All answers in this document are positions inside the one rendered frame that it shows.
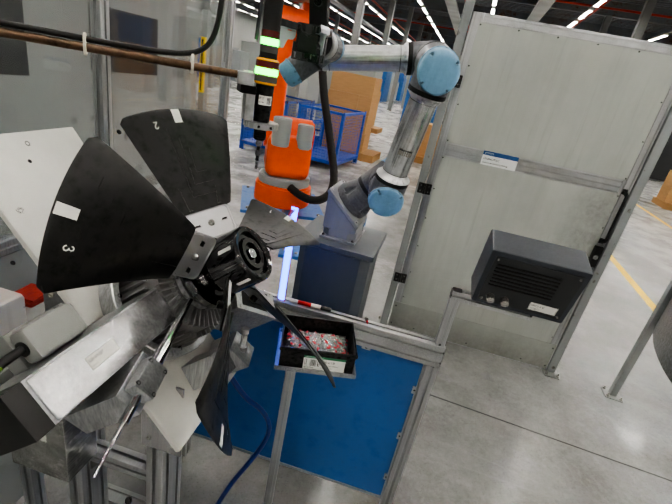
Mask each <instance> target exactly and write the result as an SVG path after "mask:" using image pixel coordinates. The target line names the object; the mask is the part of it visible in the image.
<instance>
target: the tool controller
mask: <svg viewBox="0 0 672 504"><path fill-rule="evenodd" d="M592 277H593V271H592V269H591V266H590V263H589V260H588V257H587V255H586V252H585V251H582V250H578V249H574V248H570V247H566V246H561V245H557V244H553V243H549V242H545V241H541V240H537V239H532V238H528V237H524V236H520V235H516V234H512V233H508V232H503V231H499V230H495V229H492V230H491V232H490V234H489V237H488V239H487V241H486V244H485V246H484V248H483V251H482V253H481V256H480V258H479V260H478V263H477V265H476V267H475V270H474V272H473V274H472V277H471V299H472V300H474V301H478V302H482V303H486V304H489V305H493V306H497V307H501V308H505V309H508V310H512V311H516V312H520V313H523V314H527V315H531V316H535V317H538V318H542V319H546V320H550V321H553V322H557V323H562V322H563V320H564V319H565V317H566V316H567V314H568V313H569V311H570V310H571V308H572V307H573V305H574V304H575V302H576V301H577V299H578V298H579V296H580V295H581V293H582V292H583V290H584V289H585V287H586V286H587V284H588V283H589V281H590V280H591V278H592Z"/></svg>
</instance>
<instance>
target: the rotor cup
mask: <svg viewBox="0 0 672 504"><path fill-rule="evenodd" d="M228 246H230V250H228V251H226V252H224V253H222V254H220V255H218V252H219V251H221V250H223V249H224V248H226V247H228ZM250 248H252V249H254V250H255V252H256V258H252V257H251V255H250V253H249V249H250ZM271 271H272V261H271V256H270V253H269V250H268V248H267V246H266V244H265V242H264V241H263V240H262V238H261V237H260V236H259V235H258V234H257V233H256V232H255V231H254V230H252V229H251V228H249V227H246V226H240V227H236V228H235V229H233V230H231V231H229V232H227V233H225V234H223V235H221V236H220V237H218V238H217V240H216V244H215V246H214V248H213V250H212V252H211V254H210V255H209V257H208V259H207V261H206V263H205V265H204V266H203V268H202V270H201V272H200V274H199V276H198V277H197V278H196V279H188V278H183V277H182V278H183V281H184V283H185V285H186V287H187V289H188V291H189V292H190V293H191V295H192V296H193V297H194V298H195V299H196V300H197V301H198V302H200V303H201V304H203V305H204V306H206V307H209V308H216V306H217V301H218V300H220V301H222V299H223V295H224V290H225V286H226V282H227V278H229V280H231V282H232V286H231V296H233V298H234V296H235V293H239V292H241V291H243V290H246V289H248V288H250V287H252V286H254V285H256V284H259V283H261V282H263V281H265V280H266V279H267V278H268V277H269V276H270V274H271ZM248 278H249V279H251V280H250V281H248V282H246V283H244V284H242V285H237V283H239V282H241V281H244V280H246V279H248Z"/></svg>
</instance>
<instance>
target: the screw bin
mask: <svg viewBox="0 0 672 504"><path fill-rule="evenodd" d="M285 315H286V316H287V317H288V319H289V320H290V321H291V322H292V323H293V324H294V326H296V328H297V329H298V330H300V329H301V330H302V331H307V330H308V331H310V332H315V331H316V332H318V333H328V334H330V333H331V334H335V335H341V336H346V340H348V342H346V344H348V345H347V352H348V353H349V354H343V353H335V352H327V351H319V350H316V351H317V352H318V353H319V355H320V356H321V357H322V359H323V360H324V362H325V363H326V365H327V367H328V368H329V370H330V372H337V373H345V374H352V372H353V368H354V364H355V360H356V359H358V354H357V347H356V339H355V332H354V323H348V322H340V321H333V320H325V319H318V318H310V317H303V316H296V315H288V314H285ZM288 329H289V328H287V327H286V326H285V325H284V324H283V329H282V336H281V343H280V348H279V349H280V356H279V363H278V365H281V366H289V367H297V368H305V369H313V370H321V371H324V370H323V368H322V366H321V365H320V363H319V362H318V360H317V359H316V357H315V356H314V355H313V353H312V352H311V351H310V349H303V348H295V347H287V346H286V341H287V339H286V338H287V333H288Z"/></svg>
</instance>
